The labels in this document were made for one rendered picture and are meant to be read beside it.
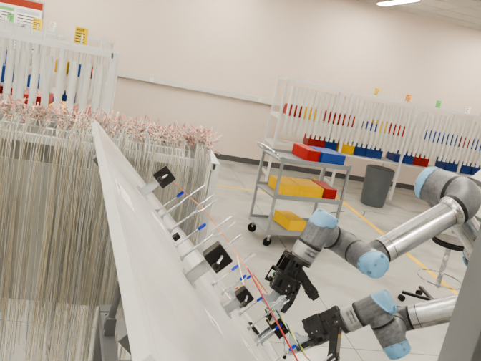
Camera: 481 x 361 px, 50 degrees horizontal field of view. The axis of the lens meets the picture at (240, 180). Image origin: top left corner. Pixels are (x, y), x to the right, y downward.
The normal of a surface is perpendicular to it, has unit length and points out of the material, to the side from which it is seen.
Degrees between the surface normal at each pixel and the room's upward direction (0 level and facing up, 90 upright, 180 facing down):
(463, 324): 90
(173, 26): 90
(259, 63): 90
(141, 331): 45
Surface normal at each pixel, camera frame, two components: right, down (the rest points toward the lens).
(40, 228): 0.18, 0.25
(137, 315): -0.52, -0.76
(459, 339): -0.94, -0.11
